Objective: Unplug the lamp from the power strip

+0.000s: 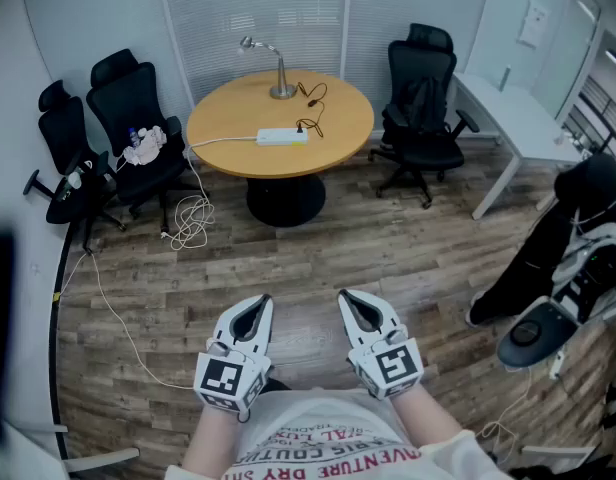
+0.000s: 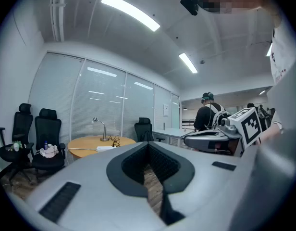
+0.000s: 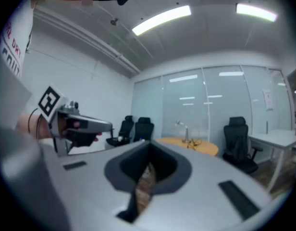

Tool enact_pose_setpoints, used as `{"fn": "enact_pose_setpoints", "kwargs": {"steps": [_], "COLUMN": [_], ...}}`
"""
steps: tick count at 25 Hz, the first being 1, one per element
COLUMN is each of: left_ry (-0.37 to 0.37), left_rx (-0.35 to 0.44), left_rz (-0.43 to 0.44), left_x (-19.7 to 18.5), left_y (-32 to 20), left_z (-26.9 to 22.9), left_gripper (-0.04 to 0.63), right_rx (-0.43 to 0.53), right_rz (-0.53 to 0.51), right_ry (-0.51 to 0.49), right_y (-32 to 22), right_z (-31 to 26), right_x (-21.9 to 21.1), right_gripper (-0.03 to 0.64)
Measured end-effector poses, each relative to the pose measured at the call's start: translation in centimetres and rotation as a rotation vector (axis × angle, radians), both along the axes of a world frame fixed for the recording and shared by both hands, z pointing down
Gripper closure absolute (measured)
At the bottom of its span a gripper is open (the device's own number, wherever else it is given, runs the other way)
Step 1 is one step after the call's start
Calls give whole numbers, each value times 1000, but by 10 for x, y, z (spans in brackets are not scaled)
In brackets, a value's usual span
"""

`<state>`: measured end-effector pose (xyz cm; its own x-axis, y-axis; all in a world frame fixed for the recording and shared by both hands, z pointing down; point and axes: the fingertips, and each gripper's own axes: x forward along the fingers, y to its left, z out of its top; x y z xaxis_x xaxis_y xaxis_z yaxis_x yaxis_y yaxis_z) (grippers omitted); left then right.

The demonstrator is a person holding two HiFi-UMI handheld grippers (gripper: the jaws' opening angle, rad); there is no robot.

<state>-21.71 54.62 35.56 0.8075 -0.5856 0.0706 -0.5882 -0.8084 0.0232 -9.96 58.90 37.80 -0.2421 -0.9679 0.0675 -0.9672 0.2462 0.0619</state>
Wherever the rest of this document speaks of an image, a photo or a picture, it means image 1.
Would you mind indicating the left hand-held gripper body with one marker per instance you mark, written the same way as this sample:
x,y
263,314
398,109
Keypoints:
x,y
220,375

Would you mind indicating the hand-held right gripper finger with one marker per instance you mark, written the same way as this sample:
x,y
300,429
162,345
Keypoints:
x,y
393,320
349,325

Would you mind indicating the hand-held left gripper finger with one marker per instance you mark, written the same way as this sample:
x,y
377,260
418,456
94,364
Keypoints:
x,y
223,325
268,333

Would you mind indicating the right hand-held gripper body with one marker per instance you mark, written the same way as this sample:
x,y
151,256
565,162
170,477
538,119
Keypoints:
x,y
393,363

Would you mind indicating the white power strip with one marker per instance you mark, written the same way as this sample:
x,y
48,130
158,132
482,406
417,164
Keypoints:
x,y
280,137

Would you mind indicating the silver desk lamp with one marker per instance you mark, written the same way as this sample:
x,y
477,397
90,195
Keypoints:
x,y
280,75

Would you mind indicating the person's left forearm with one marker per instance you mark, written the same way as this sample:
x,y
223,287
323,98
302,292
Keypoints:
x,y
213,443

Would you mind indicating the person's right forearm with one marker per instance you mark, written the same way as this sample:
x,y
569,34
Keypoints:
x,y
423,413

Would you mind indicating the white desk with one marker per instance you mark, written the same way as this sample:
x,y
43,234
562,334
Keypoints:
x,y
513,118

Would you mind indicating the person's white printed shirt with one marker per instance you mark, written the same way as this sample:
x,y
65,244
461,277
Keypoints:
x,y
328,418

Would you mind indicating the grey device with black disc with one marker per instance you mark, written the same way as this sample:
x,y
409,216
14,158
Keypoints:
x,y
528,335

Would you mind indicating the white metal furniture foot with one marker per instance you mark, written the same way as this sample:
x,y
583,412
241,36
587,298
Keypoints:
x,y
558,452
103,459

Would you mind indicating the white power adapter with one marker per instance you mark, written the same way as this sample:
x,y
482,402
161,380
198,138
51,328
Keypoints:
x,y
557,365

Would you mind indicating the grey and white equipment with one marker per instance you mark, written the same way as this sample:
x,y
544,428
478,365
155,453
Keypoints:
x,y
583,268

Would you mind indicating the small white container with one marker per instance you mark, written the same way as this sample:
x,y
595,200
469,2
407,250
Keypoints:
x,y
75,180

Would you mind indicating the clear water bottle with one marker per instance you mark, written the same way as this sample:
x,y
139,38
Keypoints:
x,y
133,138

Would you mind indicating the round wooden table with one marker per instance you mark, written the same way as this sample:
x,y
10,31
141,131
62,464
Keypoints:
x,y
238,118

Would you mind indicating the black panel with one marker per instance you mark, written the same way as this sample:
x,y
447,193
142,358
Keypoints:
x,y
0,343

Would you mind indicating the black office chair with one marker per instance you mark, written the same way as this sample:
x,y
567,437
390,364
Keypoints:
x,y
123,98
60,128
423,58

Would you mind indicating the white window blinds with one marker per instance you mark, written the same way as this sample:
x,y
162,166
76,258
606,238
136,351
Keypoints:
x,y
213,18

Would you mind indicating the glass door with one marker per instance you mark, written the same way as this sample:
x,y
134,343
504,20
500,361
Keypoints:
x,y
573,58

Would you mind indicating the white paper notice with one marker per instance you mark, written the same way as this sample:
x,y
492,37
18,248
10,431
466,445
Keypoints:
x,y
533,23

